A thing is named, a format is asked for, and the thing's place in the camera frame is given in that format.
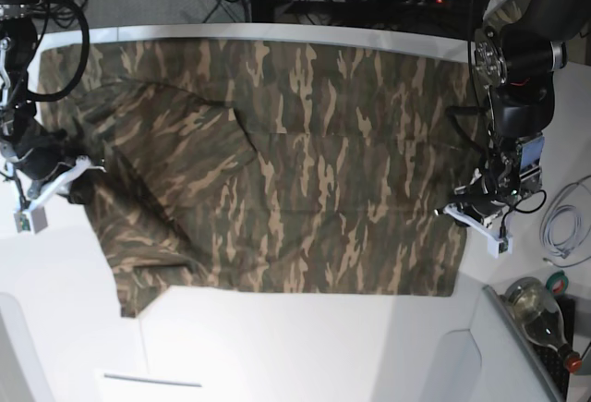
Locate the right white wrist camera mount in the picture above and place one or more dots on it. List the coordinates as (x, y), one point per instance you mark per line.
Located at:
(29, 214)

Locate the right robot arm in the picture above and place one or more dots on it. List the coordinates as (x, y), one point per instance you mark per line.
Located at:
(19, 45)

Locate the clear plastic bottle red cap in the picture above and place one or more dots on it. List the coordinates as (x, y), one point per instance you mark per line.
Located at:
(539, 316)

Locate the camouflage t-shirt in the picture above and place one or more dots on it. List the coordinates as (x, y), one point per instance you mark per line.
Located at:
(269, 167)

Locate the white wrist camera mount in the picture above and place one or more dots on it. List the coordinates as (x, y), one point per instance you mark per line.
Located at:
(29, 214)
(500, 240)

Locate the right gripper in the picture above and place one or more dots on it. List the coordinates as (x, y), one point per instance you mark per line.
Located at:
(33, 150)

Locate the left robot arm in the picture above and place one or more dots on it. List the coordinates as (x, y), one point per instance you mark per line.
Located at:
(511, 71)

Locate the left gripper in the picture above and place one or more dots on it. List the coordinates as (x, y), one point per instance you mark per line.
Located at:
(483, 202)

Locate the green tape roll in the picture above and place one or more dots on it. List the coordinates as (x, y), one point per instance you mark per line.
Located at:
(557, 284)

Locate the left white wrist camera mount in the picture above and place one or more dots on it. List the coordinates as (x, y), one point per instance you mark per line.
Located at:
(500, 240)

